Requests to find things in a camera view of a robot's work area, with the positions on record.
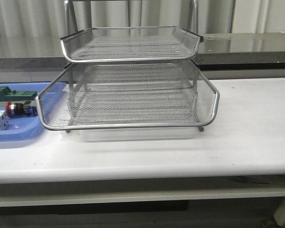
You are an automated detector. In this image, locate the silver mesh tray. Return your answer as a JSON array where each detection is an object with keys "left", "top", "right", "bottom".
[
  {"left": 66, "top": 82, "right": 199, "bottom": 126},
  {"left": 36, "top": 60, "right": 219, "bottom": 131},
  {"left": 61, "top": 26, "right": 203, "bottom": 63}
]

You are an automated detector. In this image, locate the red emergency stop button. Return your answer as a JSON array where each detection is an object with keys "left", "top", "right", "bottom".
[{"left": 5, "top": 100, "right": 38, "bottom": 117}]

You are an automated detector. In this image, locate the blue plastic tray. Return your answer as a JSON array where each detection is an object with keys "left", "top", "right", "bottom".
[{"left": 0, "top": 82, "right": 69, "bottom": 143}]

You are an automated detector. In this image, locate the green electrical module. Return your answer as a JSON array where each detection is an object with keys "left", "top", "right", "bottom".
[{"left": 0, "top": 86, "right": 37, "bottom": 102}]

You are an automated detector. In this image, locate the dark rear countertop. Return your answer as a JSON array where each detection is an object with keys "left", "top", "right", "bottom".
[{"left": 0, "top": 33, "right": 285, "bottom": 71}]

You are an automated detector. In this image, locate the white table leg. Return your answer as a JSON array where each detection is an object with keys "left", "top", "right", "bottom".
[{"left": 273, "top": 197, "right": 285, "bottom": 227}]

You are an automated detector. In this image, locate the grey metal rack frame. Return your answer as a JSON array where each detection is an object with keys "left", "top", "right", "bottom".
[{"left": 64, "top": 0, "right": 205, "bottom": 133}]

